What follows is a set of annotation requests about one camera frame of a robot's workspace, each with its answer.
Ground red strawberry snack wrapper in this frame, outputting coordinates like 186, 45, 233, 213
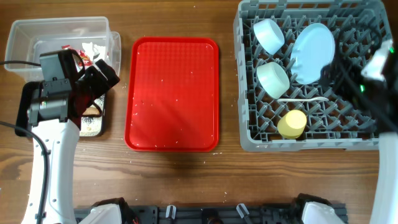
62, 45, 93, 67

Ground white plastic spoon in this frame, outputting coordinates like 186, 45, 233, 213
276, 96, 329, 102

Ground light blue plate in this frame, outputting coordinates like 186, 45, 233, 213
290, 23, 335, 85

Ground white rice grains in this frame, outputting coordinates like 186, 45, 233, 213
80, 95, 106, 137

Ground yellow plastic cup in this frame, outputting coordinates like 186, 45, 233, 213
277, 110, 307, 139

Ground light green bowl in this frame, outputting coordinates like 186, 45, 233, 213
256, 62, 290, 99

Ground light blue bowl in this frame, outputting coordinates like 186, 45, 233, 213
254, 19, 285, 55

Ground brown carrot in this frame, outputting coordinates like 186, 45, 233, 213
83, 106, 101, 117

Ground white napkin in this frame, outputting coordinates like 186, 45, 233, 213
82, 42, 106, 62

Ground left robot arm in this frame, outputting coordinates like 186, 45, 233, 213
22, 49, 120, 223

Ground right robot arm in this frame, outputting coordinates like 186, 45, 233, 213
302, 39, 397, 223

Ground black food waste tray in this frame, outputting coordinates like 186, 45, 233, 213
16, 82, 106, 137

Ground grey dishwasher rack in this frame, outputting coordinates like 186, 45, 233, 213
233, 1, 392, 152

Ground clear plastic waste bin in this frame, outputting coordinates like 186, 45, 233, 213
5, 16, 121, 75

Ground red serving tray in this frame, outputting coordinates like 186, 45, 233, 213
124, 37, 220, 152

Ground left black cable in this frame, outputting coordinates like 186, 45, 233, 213
0, 59, 52, 224

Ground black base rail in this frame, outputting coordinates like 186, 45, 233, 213
131, 203, 294, 224

